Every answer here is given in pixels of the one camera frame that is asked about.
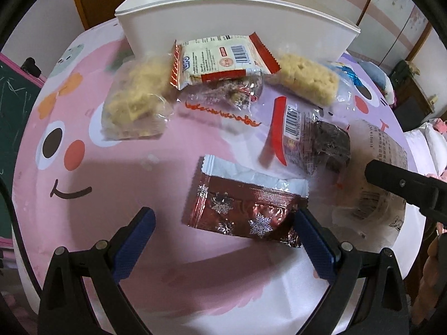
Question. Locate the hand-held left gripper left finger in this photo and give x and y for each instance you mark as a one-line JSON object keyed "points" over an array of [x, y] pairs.
{"points": [[134, 244]]}

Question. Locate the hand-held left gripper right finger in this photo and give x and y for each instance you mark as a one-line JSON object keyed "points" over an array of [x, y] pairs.
{"points": [[316, 244]]}

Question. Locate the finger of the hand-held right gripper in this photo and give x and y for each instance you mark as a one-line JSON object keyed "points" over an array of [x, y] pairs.
{"points": [[401, 183]]}

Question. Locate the clear packet with printed text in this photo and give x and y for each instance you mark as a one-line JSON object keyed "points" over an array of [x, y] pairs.
{"points": [[380, 146]]}

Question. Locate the brown foil snack packet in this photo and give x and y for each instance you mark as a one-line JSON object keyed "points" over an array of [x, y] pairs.
{"points": [[237, 202]]}

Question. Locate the red-edged dark cake packet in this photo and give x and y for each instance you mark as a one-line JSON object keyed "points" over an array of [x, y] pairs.
{"points": [[314, 139]]}

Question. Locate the small blue snack packet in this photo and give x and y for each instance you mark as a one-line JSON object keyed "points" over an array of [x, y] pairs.
{"points": [[349, 75]]}

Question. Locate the clear packet yellow rice bar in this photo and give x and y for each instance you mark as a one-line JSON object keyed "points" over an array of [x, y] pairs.
{"points": [[307, 76]]}

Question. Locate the clear packet of yellow noodles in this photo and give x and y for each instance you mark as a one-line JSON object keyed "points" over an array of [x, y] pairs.
{"points": [[136, 94]]}

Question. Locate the clear packet with red lettering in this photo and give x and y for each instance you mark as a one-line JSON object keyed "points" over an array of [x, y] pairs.
{"points": [[230, 90]]}

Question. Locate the white red-edged snack packet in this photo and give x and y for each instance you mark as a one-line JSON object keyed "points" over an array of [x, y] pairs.
{"points": [[216, 59]]}

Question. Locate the white plastic bin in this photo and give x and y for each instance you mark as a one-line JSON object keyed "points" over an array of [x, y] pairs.
{"points": [[209, 17]]}

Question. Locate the person's right hand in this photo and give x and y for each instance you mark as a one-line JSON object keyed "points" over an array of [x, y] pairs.
{"points": [[431, 275]]}

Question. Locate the white pillow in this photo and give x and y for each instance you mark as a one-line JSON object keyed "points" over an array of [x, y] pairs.
{"points": [[426, 143]]}

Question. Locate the cartoon printed tablecloth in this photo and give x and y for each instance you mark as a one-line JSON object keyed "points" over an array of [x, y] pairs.
{"points": [[122, 167]]}

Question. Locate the dark wooden nightstand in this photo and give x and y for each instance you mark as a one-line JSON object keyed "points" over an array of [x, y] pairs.
{"points": [[415, 104]]}

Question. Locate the floral sliding wardrobe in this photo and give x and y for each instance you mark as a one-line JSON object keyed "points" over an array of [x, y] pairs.
{"points": [[384, 7]]}

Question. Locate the pink-framed green chalkboard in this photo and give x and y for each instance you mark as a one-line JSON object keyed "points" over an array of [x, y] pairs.
{"points": [[14, 111]]}

